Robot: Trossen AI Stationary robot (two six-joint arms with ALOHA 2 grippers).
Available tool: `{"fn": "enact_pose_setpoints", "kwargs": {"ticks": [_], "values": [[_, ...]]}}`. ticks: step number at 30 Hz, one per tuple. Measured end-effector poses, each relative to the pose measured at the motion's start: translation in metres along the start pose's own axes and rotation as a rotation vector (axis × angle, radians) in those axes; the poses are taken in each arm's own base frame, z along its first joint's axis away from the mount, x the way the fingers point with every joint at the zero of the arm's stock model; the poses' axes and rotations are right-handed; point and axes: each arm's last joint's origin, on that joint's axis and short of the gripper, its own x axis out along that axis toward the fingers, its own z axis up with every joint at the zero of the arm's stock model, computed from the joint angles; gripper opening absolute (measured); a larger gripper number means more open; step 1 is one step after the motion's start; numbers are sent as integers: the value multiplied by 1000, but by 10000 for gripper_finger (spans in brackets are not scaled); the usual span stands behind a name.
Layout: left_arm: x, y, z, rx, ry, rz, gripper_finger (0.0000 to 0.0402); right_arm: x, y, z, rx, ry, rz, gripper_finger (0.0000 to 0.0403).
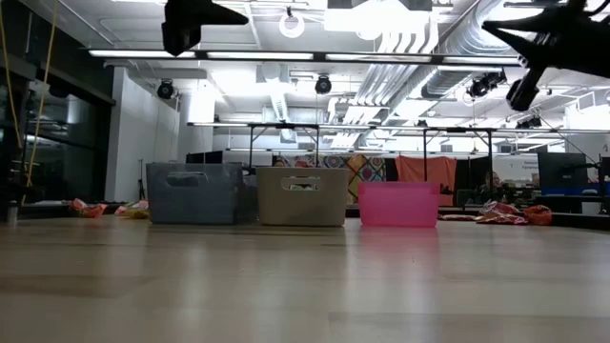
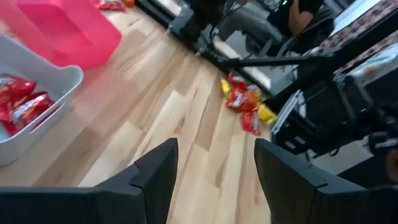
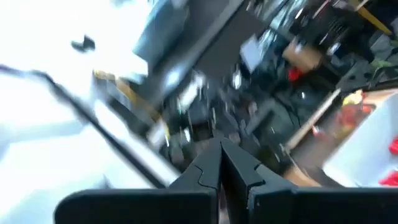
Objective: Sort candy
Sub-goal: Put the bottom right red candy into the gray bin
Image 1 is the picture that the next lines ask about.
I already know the person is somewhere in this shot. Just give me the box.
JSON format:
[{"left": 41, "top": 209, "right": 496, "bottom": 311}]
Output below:
[{"left": 475, "top": 171, "right": 507, "bottom": 205}]

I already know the grey-blue plastic bin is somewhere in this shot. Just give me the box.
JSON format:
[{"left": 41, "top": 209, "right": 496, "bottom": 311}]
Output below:
[{"left": 145, "top": 162, "right": 245, "bottom": 226}]

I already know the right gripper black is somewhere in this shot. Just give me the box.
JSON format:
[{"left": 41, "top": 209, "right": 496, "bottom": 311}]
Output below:
[{"left": 481, "top": 3, "right": 610, "bottom": 112}]

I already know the white ring lamp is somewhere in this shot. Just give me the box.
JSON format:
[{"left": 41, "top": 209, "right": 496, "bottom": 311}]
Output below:
[{"left": 278, "top": 12, "right": 306, "bottom": 40}]

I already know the long ceiling light strip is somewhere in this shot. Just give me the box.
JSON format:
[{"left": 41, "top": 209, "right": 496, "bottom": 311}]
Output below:
[{"left": 88, "top": 49, "right": 521, "bottom": 66}]

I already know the black tripod stand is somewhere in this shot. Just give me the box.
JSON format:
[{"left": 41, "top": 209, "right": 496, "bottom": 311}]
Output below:
[{"left": 136, "top": 158, "right": 147, "bottom": 201}]

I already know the black fabric partition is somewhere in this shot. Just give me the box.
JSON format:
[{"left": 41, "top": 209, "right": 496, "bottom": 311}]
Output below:
[{"left": 456, "top": 155, "right": 495, "bottom": 207}]

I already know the yellow candy bag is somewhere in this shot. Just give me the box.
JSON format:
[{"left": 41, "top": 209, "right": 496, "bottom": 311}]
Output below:
[{"left": 122, "top": 200, "right": 151, "bottom": 221}]

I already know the pink plastic bin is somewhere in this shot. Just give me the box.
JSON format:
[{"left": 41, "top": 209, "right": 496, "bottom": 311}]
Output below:
[{"left": 357, "top": 181, "right": 442, "bottom": 229}]

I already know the blue desk panel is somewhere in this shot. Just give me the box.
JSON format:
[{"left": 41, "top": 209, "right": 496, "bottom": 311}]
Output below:
[{"left": 540, "top": 185, "right": 610, "bottom": 197}]

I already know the orange hanging cloth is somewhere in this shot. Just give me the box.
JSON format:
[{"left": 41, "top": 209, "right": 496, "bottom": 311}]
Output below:
[{"left": 395, "top": 155, "right": 458, "bottom": 208}]

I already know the white container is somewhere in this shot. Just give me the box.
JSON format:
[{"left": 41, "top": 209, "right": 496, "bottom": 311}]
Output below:
[{"left": 581, "top": 189, "right": 603, "bottom": 215}]

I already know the colourful patterned quilt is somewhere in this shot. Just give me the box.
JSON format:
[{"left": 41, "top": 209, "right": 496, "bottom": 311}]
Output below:
[{"left": 271, "top": 154, "right": 388, "bottom": 205}]

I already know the black metal rig frame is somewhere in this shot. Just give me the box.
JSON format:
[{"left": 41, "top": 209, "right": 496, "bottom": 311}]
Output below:
[
  {"left": 421, "top": 126, "right": 499, "bottom": 183},
  {"left": 247, "top": 122, "right": 321, "bottom": 175}
]

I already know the beige plastic bin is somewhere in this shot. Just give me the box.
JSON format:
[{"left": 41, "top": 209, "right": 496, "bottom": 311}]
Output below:
[{"left": 255, "top": 166, "right": 351, "bottom": 228}]

